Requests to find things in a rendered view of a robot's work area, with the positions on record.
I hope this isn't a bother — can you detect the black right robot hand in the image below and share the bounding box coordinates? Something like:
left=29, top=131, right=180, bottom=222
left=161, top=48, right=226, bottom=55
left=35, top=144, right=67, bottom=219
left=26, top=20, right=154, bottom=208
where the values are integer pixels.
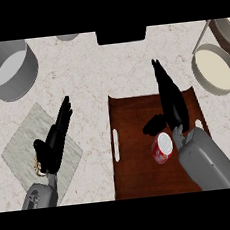
left=134, top=56, right=191, bottom=138

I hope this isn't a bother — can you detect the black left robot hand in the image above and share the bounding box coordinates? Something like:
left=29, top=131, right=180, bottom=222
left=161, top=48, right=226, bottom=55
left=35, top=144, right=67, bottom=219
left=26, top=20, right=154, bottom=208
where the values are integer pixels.
left=28, top=95, right=80, bottom=178

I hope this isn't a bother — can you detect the red and white can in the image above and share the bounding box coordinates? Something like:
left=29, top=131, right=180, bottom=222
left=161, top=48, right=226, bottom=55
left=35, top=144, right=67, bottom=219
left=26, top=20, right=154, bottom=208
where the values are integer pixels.
left=149, top=130, right=176, bottom=165

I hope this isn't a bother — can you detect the dark brown wooden tray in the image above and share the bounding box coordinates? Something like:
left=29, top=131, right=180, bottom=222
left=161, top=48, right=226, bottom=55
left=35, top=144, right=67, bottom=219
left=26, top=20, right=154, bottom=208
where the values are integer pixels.
left=104, top=83, right=217, bottom=201

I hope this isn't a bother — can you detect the grey marble cutting board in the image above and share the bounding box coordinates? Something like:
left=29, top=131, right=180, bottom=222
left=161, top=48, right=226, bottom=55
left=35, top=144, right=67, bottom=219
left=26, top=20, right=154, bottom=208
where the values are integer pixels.
left=0, top=98, right=89, bottom=212

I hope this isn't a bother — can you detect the small golden brown food item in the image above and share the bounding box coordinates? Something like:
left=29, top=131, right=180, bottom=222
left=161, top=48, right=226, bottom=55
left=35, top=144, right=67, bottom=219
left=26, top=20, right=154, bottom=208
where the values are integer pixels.
left=32, top=156, right=47, bottom=179

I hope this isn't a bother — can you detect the grey metal pot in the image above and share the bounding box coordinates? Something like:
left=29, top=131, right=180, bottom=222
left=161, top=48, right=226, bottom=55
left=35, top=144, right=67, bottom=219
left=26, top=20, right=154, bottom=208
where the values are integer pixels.
left=0, top=38, right=43, bottom=104

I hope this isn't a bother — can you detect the black appliance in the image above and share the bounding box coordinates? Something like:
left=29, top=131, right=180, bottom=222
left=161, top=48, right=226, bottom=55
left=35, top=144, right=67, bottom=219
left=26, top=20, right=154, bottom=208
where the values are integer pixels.
left=95, top=26, right=149, bottom=46

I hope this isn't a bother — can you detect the small grey bowl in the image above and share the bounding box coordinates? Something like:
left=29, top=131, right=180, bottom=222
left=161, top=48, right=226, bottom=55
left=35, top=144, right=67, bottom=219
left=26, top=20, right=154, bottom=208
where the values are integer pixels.
left=55, top=33, right=81, bottom=44

